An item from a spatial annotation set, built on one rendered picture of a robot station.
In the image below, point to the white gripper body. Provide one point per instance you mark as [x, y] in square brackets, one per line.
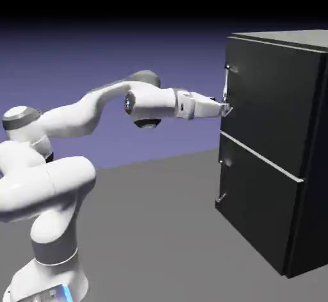
[206, 106]

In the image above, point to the dark grey cabinet door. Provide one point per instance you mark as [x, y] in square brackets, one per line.
[266, 107]
[256, 204]

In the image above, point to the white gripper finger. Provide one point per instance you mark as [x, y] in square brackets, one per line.
[225, 108]

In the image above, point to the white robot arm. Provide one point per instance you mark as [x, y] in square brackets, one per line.
[64, 179]

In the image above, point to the dark grey cabinet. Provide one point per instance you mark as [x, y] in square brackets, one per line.
[311, 153]

